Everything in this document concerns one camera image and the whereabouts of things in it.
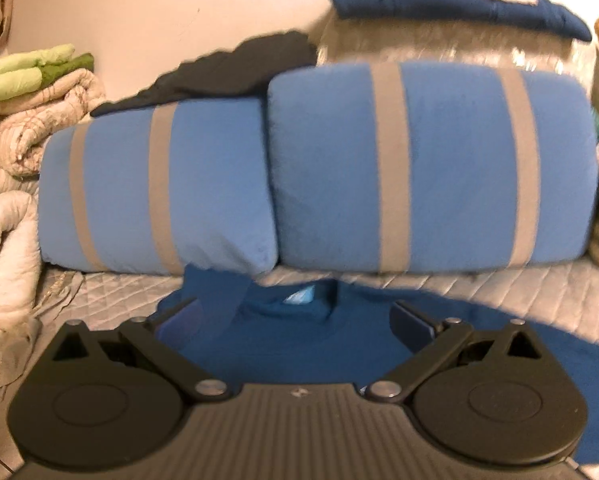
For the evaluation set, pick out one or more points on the blue pillow with grey stripes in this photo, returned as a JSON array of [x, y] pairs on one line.
[[454, 170], [209, 185]]

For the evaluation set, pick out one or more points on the beige quilt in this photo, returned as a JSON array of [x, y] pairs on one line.
[[39, 125]]

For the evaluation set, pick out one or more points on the folded navy garment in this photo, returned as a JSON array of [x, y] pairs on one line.
[[429, 5]]

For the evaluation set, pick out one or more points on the dark blue shirt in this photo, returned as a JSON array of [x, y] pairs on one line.
[[304, 345]]

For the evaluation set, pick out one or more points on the clear plastic package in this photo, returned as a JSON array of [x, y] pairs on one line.
[[429, 42]]

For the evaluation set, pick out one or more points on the green blanket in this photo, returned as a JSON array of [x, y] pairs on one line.
[[14, 80]]

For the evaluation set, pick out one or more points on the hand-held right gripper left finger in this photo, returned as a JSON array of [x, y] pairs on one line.
[[179, 325]]

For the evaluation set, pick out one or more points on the white comforter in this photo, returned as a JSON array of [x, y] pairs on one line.
[[9, 260]]

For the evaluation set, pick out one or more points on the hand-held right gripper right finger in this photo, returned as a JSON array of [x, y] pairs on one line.
[[412, 324]]

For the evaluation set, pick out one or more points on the black cloth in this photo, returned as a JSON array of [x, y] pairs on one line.
[[239, 65]]

